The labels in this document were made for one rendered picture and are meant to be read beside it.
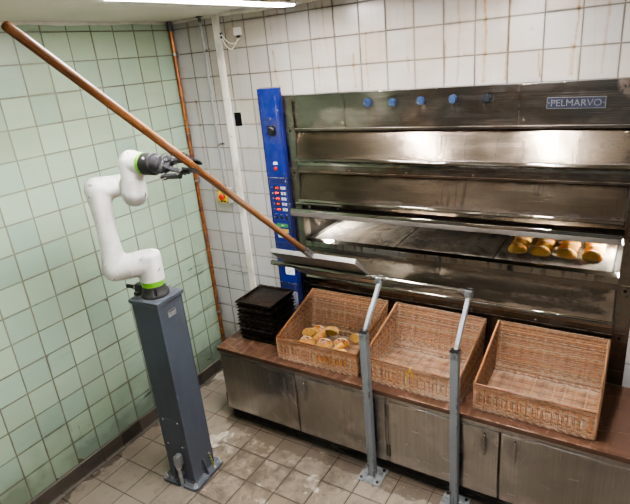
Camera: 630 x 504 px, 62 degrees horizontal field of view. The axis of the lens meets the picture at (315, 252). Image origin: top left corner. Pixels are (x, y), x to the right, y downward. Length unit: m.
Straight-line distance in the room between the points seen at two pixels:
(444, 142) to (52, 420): 2.70
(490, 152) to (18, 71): 2.42
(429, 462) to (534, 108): 1.91
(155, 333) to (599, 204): 2.30
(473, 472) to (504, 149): 1.66
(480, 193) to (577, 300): 0.73
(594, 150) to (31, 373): 3.10
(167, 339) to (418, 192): 1.58
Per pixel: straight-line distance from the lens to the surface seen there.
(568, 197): 2.82
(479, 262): 3.01
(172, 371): 3.00
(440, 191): 2.96
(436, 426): 2.95
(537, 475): 2.93
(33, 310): 3.25
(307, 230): 3.46
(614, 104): 2.73
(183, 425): 3.18
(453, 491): 3.11
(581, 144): 2.76
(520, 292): 3.03
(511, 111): 2.79
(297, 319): 3.41
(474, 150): 2.84
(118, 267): 2.80
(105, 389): 3.68
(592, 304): 3.00
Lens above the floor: 2.31
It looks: 20 degrees down
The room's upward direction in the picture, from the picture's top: 5 degrees counter-clockwise
